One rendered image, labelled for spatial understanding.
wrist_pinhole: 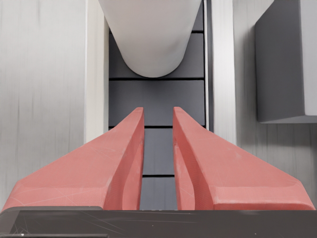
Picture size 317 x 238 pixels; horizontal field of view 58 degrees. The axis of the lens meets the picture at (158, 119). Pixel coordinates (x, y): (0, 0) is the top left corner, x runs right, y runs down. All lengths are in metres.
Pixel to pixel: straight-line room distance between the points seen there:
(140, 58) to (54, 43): 0.15
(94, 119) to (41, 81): 0.12
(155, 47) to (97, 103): 0.06
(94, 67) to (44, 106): 0.11
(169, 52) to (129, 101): 0.07
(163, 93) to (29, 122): 0.14
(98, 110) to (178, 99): 0.07
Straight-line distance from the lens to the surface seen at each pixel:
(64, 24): 0.31
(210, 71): 0.15
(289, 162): 0.30
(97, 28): 0.21
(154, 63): 0.19
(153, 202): 0.23
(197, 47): 0.24
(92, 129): 0.20
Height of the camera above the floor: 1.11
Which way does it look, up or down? 86 degrees down
